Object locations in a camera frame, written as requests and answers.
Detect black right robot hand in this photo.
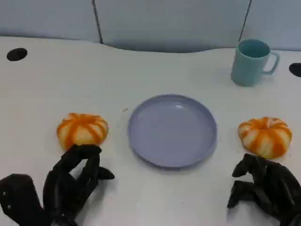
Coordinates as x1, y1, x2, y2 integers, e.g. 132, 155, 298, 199
227, 153, 301, 226

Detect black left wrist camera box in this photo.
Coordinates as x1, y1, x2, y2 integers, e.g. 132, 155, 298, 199
0, 173, 45, 226

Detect lilac plate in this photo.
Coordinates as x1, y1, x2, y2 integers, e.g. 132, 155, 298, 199
127, 94, 218, 169

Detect pale green mug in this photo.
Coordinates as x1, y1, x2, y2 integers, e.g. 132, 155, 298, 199
230, 39, 280, 87

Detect orange white toy bread roll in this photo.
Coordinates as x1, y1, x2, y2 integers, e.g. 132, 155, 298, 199
56, 113, 109, 152
238, 117, 293, 159

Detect black table cable hole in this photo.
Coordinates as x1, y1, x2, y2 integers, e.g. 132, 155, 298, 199
6, 48, 28, 62
289, 62, 301, 78

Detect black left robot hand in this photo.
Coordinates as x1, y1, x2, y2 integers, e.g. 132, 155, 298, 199
43, 144, 115, 226

